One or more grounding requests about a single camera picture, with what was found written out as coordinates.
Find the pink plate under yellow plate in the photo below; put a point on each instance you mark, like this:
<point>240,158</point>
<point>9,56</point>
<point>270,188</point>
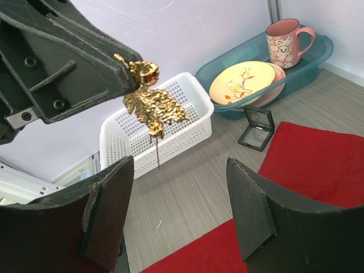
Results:
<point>270,95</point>

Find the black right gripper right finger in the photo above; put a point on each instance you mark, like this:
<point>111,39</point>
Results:
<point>279,230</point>

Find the red t-shirt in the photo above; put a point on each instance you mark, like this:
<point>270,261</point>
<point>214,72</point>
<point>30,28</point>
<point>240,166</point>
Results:
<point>318,164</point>

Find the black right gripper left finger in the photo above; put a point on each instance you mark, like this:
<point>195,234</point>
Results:
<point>76,229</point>

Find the red gold maple leaf brooch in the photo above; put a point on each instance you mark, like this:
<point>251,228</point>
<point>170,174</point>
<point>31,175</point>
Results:
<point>153,107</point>

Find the white perforated plastic basket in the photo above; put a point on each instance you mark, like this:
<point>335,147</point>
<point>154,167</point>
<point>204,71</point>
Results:
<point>122,135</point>

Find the yellow floral plate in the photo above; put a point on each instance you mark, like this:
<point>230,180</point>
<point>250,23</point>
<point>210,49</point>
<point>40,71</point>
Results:
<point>241,81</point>

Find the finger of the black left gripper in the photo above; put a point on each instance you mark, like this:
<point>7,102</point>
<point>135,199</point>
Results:
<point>56,64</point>

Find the left aluminium corner post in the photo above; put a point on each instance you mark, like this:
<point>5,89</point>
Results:
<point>274,10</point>

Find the black box with red brooch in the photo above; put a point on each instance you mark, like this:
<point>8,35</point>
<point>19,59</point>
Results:
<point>260,129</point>

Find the pink floral mug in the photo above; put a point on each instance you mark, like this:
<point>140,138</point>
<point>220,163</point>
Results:
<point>284,43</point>

